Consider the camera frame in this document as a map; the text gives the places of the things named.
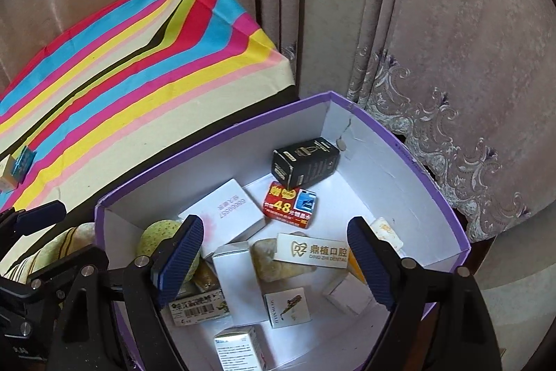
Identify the gold and white box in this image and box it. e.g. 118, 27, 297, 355
167, 262, 231, 327

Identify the small white box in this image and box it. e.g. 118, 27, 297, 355
321, 273, 375, 316

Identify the green round pad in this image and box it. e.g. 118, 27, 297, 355
136, 219, 202, 283

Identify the pinkish grey curtain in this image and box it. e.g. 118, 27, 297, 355
0, 0, 556, 251

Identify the orange box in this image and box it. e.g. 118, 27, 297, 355
347, 253, 371, 283

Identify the black box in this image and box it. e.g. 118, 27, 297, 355
271, 136, 341, 189

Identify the beige striped cushion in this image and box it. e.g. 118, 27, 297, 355
0, 221, 99, 303

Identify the yellow sponge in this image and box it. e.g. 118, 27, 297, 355
253, 237, 313, 283

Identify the multicolour striped cloth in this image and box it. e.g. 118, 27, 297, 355
0, 0, 301, 280

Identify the red box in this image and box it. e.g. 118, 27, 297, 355
261, 180, 318, 229

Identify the white box with gold print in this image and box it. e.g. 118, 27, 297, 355
371, 217, 405, 255

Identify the white box with pink print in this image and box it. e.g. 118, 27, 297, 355
178, 178, 267, 259

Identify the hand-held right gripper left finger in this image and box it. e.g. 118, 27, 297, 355
46, 215, 205, 371

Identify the purple storage box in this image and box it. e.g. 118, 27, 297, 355
95, 90, 472, 371

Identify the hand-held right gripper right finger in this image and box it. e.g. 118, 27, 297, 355
346, 216, 508, 371

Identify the plain white box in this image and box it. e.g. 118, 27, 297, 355
212, 241, 269, 326

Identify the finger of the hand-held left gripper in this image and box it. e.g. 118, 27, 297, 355
26, 247, 109, 299
0, 199, 67, 242

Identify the blue holographic small box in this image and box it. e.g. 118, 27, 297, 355
8, 147, 36, 186

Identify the white box with gold picture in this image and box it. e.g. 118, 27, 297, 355
263, 287, 313, 329

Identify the white box with gold lettering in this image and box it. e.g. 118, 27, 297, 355
275, 233, 351, 268

